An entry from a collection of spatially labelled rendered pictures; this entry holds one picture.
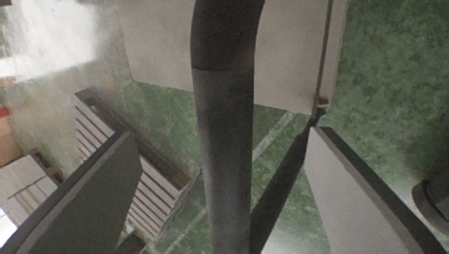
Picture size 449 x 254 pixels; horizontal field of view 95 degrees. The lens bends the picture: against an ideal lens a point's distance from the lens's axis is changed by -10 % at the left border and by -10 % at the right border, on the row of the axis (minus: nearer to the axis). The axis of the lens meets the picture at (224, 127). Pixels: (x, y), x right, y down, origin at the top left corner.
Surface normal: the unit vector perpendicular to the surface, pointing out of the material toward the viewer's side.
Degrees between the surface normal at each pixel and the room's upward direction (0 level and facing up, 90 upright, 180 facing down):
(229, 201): 32
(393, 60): 0
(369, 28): 0
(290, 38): 0
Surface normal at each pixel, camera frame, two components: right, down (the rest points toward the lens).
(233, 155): 0.25, 0.48
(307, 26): -0.51, 0.45
